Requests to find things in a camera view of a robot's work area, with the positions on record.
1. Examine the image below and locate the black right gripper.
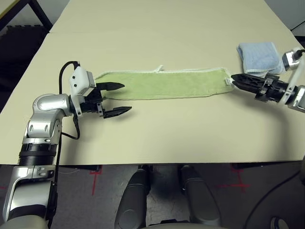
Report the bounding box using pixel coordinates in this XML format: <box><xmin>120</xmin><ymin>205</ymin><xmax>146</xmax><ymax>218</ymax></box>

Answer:
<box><xmin>232</xmin><ymin>73</ymin><xmax>290</xmax><ymax>104</ymax></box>

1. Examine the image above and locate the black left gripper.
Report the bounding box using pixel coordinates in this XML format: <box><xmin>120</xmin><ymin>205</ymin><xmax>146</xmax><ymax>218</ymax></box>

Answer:
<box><xmin>80</xmin><ymin>82</ymin><xmax>133</xmax><ymax>119</ymax></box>

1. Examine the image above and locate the green towel with white trim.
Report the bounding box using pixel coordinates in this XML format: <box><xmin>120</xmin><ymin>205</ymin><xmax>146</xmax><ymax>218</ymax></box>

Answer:
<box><xmin>94</xmin><ymin>64</ymin><xmax>235</xmax><ymax>100</ymax></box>

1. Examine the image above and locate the folded light blue towel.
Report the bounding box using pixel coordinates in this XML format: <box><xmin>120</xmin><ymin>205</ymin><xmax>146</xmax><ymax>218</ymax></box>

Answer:
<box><xmin>236</xmin><ymin>42</ymin><xmax>285</xmax><ymax>74</ymax></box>

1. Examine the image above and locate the black table foot bar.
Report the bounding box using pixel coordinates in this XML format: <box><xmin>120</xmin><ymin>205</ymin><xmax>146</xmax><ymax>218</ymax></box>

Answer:
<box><xmin>57</xmin><ymin>164</ymin><xmax>101</xmax><ymax>172</ymax></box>
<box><xmin>232</xmin><ymin>162</ymin><xmax>305</xmax><ymax>170</ymax></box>

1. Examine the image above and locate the black tripod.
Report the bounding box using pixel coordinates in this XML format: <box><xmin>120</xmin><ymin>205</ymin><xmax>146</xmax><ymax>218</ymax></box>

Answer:
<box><xmin>290</xmin><ymin>20</ymin><xmax>305</xmax><ymax>31</ymax></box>

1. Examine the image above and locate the red floor tape mark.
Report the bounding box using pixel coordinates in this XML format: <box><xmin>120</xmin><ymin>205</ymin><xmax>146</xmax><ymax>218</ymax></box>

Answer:
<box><xmin>218</xmin><ymin>167</ymin><xmax>251</xmax><ymax>193</ymax></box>
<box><xmin>89</xmin><ymin>166</ymin><xmax>102</xmax><ymax>195</ymax></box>

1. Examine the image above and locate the grey left robot leg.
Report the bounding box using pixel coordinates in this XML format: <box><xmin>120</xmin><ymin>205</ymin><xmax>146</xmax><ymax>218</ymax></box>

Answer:
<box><xmin>114</xmin><ymin>168</ymin><xmax>151</xmax><ymax>229</ymax></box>

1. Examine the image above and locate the black foam floor mat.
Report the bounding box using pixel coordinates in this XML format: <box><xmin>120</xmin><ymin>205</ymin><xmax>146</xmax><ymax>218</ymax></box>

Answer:
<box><xmin>0</xmin><ymin>23</ymin><xmax>50</xmax><ymax>79</ymax></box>

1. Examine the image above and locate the beige robot torso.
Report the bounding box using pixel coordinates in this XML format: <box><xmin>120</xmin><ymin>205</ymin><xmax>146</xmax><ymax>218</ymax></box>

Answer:
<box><xmin>142</xmin><ymin>220</ymin><xmax>224</xmax><ymax>229</ymax></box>

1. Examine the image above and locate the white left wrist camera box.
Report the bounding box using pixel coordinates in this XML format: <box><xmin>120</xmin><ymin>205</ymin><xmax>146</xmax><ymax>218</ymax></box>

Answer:
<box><xmin>68</xmin><ymin>66</ymin><xmax>96</xmax><ymax>117</ymax></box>

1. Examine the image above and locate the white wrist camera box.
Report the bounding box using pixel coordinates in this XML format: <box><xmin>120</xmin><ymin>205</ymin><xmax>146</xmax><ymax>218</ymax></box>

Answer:
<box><xmin>68</xmin><ymin>66</ymin><xmax>96</xmax><ymax>117</ymax></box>
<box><xmin>282</xmin><ymin>47</ymin><xmax>305</xmax><ymax>105</ymax></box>

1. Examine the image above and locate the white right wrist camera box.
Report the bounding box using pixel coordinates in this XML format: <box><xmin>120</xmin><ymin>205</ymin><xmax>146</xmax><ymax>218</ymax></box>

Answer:
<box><xmin>282</xmin><ymin>47</ymin><xmax>305</xmax><ymax>105</ymax></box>

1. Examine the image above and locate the black frame side table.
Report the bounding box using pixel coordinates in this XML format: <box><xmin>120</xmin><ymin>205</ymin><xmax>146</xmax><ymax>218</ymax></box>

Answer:
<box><xmin>0</xmin><ymin>0</ymin><xmax>53</xmax><ymax>31</ymax></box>

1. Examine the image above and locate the thin black hanging cable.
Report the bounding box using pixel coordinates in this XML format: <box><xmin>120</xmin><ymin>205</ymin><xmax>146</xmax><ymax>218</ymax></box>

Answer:
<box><xmin>244</xmin><ymin>170</ymin><xmax>305</xmax><ymax>229</ymax></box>

